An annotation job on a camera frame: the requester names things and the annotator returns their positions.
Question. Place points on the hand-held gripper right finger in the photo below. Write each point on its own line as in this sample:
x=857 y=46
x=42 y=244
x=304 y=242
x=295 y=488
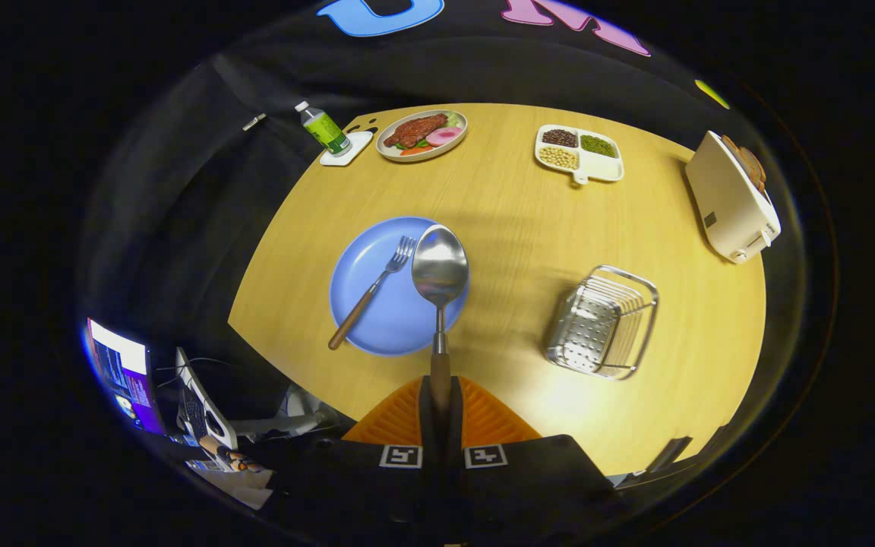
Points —
x=457 y=425

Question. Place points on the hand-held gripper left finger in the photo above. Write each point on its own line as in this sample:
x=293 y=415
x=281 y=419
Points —
x=424 y=425

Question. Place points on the blue plate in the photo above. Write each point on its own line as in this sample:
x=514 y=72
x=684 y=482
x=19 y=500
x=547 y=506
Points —
x=392 y=319

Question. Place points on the white keyboard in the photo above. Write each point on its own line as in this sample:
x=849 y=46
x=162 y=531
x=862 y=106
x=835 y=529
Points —
x=206 y=410

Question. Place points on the white coaster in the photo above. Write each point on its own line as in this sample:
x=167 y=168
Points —
x=355 y=149

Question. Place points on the plate of meat and vegetables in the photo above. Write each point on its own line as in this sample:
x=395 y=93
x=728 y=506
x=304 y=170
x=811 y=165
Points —
x=422 y=133

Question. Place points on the white divided dish with beans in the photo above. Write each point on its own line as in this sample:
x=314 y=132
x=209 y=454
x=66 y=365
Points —
x=604 y=167

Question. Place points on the computer monitor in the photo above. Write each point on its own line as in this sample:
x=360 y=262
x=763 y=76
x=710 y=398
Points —
x=126 y=372

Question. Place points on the green plastic bottle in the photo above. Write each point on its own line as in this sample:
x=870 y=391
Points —
x=325 y=131

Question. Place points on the white toaster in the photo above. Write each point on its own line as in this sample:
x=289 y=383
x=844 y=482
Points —
x=726 y=205

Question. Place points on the silver clip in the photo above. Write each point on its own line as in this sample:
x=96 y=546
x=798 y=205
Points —
x=254 y=121

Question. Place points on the toast slice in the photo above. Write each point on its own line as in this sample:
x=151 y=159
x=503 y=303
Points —
x=755 y=171
x=734 y=152

